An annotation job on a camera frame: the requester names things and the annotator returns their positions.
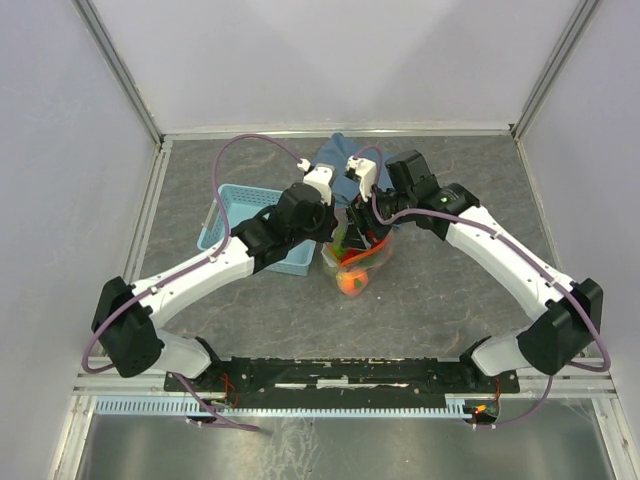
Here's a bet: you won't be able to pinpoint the light blue cable duct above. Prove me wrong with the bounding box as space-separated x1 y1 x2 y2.
94 393 476 419

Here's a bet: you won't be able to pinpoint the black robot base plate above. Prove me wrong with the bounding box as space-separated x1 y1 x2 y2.
195 357 520 410

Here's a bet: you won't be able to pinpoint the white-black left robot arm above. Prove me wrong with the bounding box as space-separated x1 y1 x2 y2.
92 181 337 390

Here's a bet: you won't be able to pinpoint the aluminium frame post right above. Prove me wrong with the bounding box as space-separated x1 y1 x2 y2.
510 0 601 141

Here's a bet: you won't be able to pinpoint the green toy grapes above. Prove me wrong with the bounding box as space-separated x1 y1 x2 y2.
328 226 347 250

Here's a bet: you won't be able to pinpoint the aluminium frame post left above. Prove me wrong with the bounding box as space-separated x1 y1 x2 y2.
71 0 164 145

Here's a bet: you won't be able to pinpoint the clear zip bag orange zipper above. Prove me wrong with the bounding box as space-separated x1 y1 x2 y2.
321 208 394 285

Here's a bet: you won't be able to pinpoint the blue folded cloth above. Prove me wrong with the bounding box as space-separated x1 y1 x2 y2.
309 132 401 206

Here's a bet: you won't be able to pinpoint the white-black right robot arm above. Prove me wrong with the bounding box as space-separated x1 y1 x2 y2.
345 151 611 391

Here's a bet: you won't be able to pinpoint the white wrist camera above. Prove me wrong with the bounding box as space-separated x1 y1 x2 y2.
344 156 379 202
296 158 336 206

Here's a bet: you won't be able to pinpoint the orange-red toy peach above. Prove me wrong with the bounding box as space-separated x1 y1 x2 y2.
336 270 369 296

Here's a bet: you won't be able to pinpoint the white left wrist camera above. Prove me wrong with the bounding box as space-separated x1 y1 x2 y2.
296 158 336 206

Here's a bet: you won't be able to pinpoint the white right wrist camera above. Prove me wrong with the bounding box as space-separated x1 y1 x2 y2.
344 156 379 202

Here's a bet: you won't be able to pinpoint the aluminium frame post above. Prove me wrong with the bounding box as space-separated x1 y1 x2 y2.
71 0 164 145
510 0 601 141

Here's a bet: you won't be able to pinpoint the light blue plastic basket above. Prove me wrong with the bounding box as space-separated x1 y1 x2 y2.
196 184 316 276

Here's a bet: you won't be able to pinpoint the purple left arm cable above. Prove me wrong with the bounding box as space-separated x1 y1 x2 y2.
81 133 314 432

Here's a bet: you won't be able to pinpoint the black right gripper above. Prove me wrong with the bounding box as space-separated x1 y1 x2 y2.
339 181 415 252

